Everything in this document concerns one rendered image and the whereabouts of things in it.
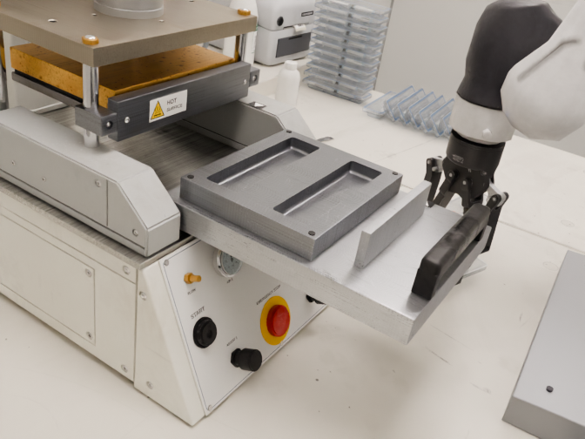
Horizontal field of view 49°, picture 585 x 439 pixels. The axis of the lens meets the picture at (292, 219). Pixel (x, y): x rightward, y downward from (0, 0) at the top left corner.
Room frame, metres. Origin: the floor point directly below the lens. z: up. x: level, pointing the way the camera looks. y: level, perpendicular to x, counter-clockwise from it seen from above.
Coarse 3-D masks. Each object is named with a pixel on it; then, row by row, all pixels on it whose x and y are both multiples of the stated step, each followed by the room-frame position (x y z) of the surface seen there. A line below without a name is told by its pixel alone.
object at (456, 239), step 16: (480, 208) 0.59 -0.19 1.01; (464, 224) 0.55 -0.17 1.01; (480, 224) 0.57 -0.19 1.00; (448, 240) 0.52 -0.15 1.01; (464, 240) 0.53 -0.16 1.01; (432, 256) 0.48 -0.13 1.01; (448, 256) 0.49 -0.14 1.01; (416, 272) 0.48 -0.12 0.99; (432, 272) 0.47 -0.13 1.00; (416, 288) 0.48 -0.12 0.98; (432, 288) 0.47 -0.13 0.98
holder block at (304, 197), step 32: (224, 160) 0.64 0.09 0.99; (256, 160) 0.67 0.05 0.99; (288, 160) 0.70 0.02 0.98; (320, 160) 0.68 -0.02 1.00; (352, 160) 0.69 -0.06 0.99; (192, 192) 0.57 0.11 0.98; (224, 192) 0.56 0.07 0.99; (256, 192) 0.57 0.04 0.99; (288, 192) 0.59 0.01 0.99; (320, 192) 0.63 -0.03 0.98; (352, 192) 0.64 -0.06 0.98; (384, 192) 0.64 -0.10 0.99; (256, 224) 0.53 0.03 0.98; (288, 224) 0.52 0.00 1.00; (320, 224) 0.53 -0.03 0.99; (352, 224) 0.57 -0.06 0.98
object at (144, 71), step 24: (24, 48) 0.71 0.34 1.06; (192, 48) 0.82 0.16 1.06; (24, 72) 0.69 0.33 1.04; (48, 72) 0.67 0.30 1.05; (72, 72) 0.66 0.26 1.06; (120, 72) 0.68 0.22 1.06; (144, 72) 0.69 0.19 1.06; (168, 72) 0.71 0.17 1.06; (192, 72) 0.73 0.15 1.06; (72, 96) 0.66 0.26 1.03
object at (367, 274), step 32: (416, 192) 0.61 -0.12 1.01; (192, 224) 0.56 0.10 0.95; (224, 224) 0.54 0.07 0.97; (384, 224) 0.53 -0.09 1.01; (416, 224) 0.61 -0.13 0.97; (448, 224) 0.62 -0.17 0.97; (256, 256) 0.52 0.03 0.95; (288, 256) 0.51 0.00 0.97; (320, 256) 0.52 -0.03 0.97; (352, 256) 0.52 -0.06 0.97; (384, 256) 0.53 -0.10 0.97; (416, 256) 0.55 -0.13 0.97; (320, 288) 0.48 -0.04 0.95; (352, 288) 0.47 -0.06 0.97; (384, 288) 0.48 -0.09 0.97; (448, 288) 0.53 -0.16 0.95; (384, 320) 0.45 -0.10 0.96; (416, 320) 0.45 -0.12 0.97
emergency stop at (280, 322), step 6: (276, 306) 0.63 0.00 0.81; (282, 306) 0.64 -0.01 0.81; (270, 312) 0.62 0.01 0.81; (276, 312) 0.62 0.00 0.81; (282, 312) 0.63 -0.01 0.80; (288, 312) 0.64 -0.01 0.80; (270, 318) 0.62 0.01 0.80; (276, 318) 0.62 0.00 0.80; (282, 318) 0.63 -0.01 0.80; (288, 318) 0.64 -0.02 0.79; (270, 324) 0.61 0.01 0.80; (276, 324) 0.62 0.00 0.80; (282, 324) 0.62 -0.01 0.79; (288, 324) 0.63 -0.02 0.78; (270, 330) 0.61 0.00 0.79; (276, 330) 0.61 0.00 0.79; (282, 330) 0.62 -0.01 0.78; (276, 336) 0.61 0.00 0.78
